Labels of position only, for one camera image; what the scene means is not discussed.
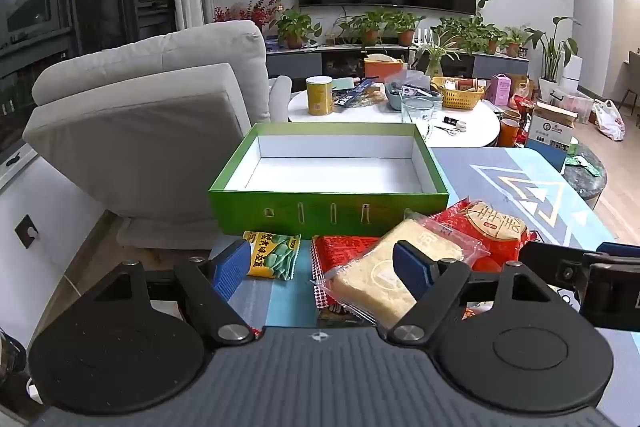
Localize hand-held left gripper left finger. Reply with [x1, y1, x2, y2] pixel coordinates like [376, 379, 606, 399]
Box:
[92, 239, 256, 348]

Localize dark marble round table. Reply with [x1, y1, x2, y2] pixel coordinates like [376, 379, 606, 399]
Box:
[520, 142, 608, 204]

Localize dark blue long packet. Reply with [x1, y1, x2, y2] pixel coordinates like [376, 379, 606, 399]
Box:
[336, 77, 382, 110]

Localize cardboard carton blue white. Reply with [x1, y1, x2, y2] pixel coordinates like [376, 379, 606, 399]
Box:
[526, 102, 578, 154]

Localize grey sofa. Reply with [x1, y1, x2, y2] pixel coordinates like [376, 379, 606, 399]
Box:
[22, 21, 293, 250]

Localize pink carton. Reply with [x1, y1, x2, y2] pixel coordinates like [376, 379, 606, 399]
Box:
[489, 74, 515, 105]

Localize white appliance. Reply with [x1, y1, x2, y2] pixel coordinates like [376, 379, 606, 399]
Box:
[560, 56, 583, 95]

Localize orange tissue box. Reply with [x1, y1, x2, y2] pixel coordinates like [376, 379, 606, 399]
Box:
[364, 54, 405, 82]

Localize round white table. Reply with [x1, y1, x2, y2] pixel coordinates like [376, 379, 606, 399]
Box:
[287, 82, 501, 148]

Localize red snack bags pile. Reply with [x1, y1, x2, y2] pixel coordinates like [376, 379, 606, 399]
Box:
[512, 94, 538, 145]

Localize yellow canister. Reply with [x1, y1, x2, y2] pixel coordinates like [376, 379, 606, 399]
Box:
[306, 76, 334, 116]

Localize pale yellow cracker packet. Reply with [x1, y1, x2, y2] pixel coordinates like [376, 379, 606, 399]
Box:
[320, 218, 491, 325]

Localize bushy potted green plant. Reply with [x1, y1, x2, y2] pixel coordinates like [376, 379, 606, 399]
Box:
[432, 17, 506, 55]

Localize yellow plastic basket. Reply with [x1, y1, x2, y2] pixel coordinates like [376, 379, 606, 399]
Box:
[431, 77, 486, 110]

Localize dark wall socket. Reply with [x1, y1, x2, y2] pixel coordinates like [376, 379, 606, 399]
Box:
[15, 214, 40, 249]

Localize clear storage bin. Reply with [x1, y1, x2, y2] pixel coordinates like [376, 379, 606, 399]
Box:
[547, 86, 596, 124]

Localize small green packets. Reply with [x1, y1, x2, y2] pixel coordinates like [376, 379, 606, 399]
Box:
[565, 154, 603, 178]

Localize grey-blue plastic basket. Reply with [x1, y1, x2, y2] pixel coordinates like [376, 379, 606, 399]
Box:
[385, 79, 443, 112]

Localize red clear round-cracker packet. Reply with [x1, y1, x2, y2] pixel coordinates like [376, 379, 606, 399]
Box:
[430, 199, 541, 273]

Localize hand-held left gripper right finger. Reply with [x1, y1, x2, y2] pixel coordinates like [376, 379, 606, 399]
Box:
[387, 241, 556, 349]

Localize red checker-edged snack packet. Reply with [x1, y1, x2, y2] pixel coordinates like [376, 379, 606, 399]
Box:
[310, 235, 383, 325]

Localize glass mug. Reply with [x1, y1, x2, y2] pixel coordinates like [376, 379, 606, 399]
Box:
[401, 97, 436, 140]

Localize tall leafy plant white pot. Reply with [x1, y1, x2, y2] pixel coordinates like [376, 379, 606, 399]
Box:
[525, 16, 582, 100]

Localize red flower arrangement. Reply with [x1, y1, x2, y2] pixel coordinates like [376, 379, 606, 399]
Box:
[214, 0, 281, 28]

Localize yellow green-bean snack packet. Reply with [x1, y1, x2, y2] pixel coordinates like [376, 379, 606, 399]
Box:
[243, 231, 301, 283]

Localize white plastic bag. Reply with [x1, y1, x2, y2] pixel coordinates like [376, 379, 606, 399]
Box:
[592, 99, 626, 141]

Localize grassy plant glass vase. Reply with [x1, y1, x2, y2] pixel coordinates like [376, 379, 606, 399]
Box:
[415, 39, 463, 78]

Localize green cardboard box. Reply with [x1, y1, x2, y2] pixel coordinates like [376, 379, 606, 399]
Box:
[208, 123, 450, 238]

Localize small potted green plant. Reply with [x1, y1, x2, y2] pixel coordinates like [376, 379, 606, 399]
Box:
[502, 26, 531, 58]

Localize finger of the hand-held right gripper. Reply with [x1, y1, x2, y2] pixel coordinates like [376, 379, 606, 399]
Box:
[520, 242, 592, 294]
[596, 242, 640, 258]

